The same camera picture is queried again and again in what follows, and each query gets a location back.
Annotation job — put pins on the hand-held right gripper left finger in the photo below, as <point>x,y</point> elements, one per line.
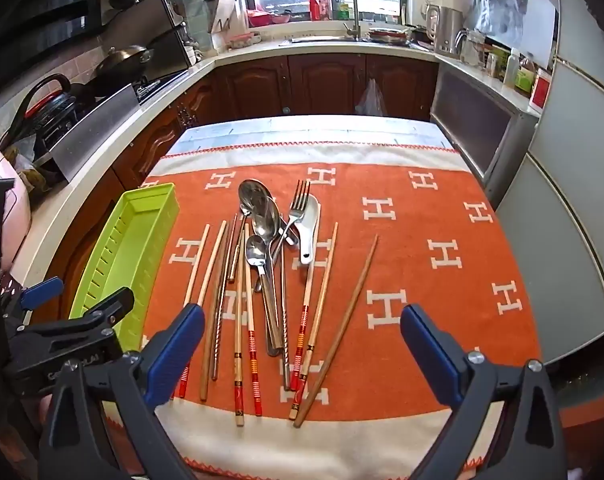
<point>176,355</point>

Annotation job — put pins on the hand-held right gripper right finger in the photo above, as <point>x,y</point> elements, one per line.
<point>432,355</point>

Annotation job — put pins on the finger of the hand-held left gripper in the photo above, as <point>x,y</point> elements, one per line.
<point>106,310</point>
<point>41,292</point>

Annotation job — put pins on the chopsticks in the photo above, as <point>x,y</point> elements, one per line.
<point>239,335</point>

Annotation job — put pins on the green plastic utensil tray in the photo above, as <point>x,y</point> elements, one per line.
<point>136,240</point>

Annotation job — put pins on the brown wooden chopstick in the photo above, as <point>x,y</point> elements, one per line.
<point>347,310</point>
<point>216,290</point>

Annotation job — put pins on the red-patterned bamboo chopstick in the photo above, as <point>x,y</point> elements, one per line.
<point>322,285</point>
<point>252,340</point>
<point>304,310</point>
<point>201,260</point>

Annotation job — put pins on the small metal spoon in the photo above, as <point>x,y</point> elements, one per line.
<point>256,252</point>

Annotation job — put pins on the large metal spoon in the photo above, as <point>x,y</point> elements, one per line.
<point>256,192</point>
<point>267,222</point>

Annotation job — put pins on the white ceramic spoon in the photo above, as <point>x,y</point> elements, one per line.
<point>309,230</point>

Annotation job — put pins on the metal fork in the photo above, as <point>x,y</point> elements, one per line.
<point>296,217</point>

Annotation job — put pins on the orange patterned blanket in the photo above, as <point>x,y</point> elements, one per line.
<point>422,260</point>

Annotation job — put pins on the white kitchen countertop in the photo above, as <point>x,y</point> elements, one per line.
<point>81,200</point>

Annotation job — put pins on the pink rice cooker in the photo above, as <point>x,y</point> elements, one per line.
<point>11,195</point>

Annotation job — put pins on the yellow food bag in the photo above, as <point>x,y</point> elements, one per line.
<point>29,170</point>

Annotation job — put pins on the steel splash panel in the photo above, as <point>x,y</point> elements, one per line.
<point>96,130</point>

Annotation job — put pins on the black pressure cooker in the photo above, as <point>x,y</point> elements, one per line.
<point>46,110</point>

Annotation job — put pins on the black gas stove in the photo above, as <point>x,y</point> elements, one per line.
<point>154,87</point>

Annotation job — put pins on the grey refrigerator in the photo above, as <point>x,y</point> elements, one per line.
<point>577,160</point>

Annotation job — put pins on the dark wok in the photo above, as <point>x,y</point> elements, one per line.
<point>126,57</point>

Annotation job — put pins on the pale blue table cover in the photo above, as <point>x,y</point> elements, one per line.
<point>312,132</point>

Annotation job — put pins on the clear plastic bag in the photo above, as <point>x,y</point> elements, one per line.
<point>371,100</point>

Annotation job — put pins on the red box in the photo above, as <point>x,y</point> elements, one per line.
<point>541,90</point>

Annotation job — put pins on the green package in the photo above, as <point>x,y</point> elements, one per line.
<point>524,80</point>

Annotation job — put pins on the brown wooden kitchen cabinets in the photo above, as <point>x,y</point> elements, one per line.
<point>322,80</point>

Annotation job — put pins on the white plastic bottle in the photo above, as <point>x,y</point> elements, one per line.
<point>511,67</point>

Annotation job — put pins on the pale cutting board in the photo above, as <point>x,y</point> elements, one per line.
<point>229,12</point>

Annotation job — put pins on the stacked plates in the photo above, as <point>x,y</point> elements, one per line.
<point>387,35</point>

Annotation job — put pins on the steel electric kettle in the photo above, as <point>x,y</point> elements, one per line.
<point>444,27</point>

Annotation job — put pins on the red bowl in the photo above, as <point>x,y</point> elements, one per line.
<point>259,17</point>

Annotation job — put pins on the steel kitchen sink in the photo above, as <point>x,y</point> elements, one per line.
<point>322,38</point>

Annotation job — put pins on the steel kitchen faucet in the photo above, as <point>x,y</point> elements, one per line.
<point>349,10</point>

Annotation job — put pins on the hanging clear plastic bags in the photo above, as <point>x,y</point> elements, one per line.
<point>497,5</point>

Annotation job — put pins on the green dish soap bottle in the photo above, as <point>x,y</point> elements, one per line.
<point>343,10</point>

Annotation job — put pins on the red sauce bottle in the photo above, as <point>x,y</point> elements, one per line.
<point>325,7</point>
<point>313,4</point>

